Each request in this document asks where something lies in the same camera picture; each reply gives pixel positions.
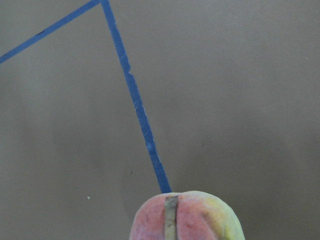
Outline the pink yellow peach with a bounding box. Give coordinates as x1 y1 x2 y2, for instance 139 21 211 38
129 190 245 240

